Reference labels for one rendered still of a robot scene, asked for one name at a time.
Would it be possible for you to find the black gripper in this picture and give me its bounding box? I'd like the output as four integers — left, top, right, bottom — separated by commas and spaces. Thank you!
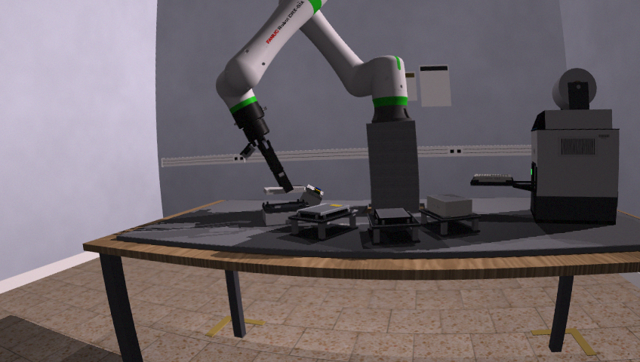
242, 118, 294, 193

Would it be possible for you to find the grey cylinder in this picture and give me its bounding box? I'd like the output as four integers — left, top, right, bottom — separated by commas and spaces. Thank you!
552, 68, 597, 110

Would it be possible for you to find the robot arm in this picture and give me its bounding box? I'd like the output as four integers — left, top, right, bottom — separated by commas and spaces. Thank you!
216, 0, 412, 129

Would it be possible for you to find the grey button panel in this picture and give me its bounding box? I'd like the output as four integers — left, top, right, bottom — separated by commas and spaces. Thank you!
299, 185, 324, 207

